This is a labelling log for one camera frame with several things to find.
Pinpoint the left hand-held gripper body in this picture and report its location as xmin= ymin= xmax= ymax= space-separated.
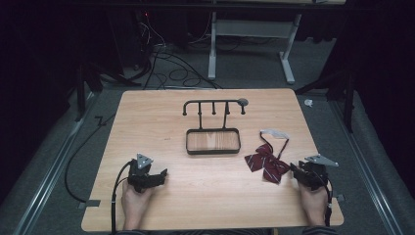
xmin=126 ymin=153 xmax=155 ymax=194

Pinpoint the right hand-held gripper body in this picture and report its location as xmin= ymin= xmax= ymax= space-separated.
xmin=298 ymin=153 xmax=340 ymax=192

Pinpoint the dark red striped bow tie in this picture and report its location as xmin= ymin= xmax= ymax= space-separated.
xmin=244 ymin=128 xmax=292 ymax=185

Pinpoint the black metal rack with tray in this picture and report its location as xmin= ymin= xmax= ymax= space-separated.
xmin=181 ymin=97 xmax=250 ymax=156

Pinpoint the person's left hand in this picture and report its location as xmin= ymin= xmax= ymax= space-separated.
xmin=120 ymin=180 xmax=155 ymax=231

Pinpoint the person's right hand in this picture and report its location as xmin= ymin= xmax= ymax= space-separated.
xmin=298 ymin=181 xmax=329 ymax=227

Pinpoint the black stand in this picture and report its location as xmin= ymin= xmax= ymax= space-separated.
xmin=73 ymin=61 xmax=142 ymax=122
xmin=295 ymin=70 xmax=356 ymax=134

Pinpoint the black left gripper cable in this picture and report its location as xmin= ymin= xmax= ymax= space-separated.
xmin=110 ymin=160 xmax=135 ymax=235

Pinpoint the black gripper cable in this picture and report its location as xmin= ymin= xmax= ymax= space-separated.
xmin=110 ymin=160 xmax=135 ymax=235
xmin=317 ymin=175 xmax=334 ymax=228

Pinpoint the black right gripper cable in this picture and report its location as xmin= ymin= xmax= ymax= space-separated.
xmin=317 ymin=175 xmax=334 ymax=228

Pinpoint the metal floor rail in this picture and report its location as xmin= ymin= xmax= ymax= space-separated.
xmin=12 ymin=92 xmax=97 ymax=235
xmin=328 ymin=100 xmax=405 ymax=235

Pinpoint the black floor cable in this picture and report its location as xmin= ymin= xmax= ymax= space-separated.
xmin=64 ymin=113 xmax=117 ymax=204

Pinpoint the tangle of black cables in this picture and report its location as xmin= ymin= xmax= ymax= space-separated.
xmin=135 ymin=12 xmax=224 ymax=91

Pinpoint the white metal desk frame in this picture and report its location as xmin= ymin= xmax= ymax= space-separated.
xmin=207 ymin=11 xmax=303 ymax=85

